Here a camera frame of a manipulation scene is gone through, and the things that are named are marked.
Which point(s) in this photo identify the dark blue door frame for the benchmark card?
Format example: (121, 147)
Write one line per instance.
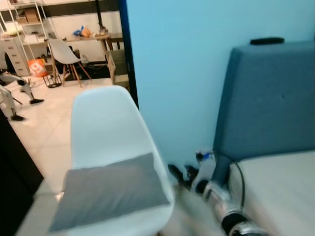
(128, 54)

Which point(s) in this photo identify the wooden desk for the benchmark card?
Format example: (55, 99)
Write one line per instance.
(101, 38)

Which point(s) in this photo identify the flat black remote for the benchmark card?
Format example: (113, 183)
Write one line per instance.
(267, 41)

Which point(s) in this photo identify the white drawer cabinet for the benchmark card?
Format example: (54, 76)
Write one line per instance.
(15, 56)

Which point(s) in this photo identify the white plastic shell chair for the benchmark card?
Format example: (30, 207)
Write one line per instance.
(106, 123)

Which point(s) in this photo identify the dark wooden furniture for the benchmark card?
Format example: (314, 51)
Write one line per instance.
(15, 172)

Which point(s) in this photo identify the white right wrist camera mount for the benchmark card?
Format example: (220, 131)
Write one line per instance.
(206, 164)

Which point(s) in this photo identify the brown cardboard box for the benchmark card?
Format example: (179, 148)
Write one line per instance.
(32, 15)

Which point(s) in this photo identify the white mattress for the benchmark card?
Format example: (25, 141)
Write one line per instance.
(283, 191)

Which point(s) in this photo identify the blue plastic bag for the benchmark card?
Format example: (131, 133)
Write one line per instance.
(79, 32)

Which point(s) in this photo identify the blue fabric headboard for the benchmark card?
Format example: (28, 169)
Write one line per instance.
(270, 98)

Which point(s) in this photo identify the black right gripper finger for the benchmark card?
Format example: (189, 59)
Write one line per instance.
(191, 177)
(175, 174)

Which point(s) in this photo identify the white chair with wooden legs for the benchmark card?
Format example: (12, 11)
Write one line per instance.
(61, 53)

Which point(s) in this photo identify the grey seat cushion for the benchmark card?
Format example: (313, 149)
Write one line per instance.
(110, 189)

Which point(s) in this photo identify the white metal shelf rack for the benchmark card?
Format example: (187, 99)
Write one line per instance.
(34, 29)

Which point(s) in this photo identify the orange shopping bag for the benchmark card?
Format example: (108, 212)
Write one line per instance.
(37, 68)

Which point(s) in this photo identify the black pole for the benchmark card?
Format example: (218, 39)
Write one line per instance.
(100, 14)

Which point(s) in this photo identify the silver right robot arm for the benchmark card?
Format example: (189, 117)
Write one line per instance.
(221, 199)

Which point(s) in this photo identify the silver leg with black foot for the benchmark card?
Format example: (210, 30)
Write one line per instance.
(9, 101)
(22, 84)

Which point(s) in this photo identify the beige wooden crate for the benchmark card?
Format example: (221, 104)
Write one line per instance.
(118, 66)

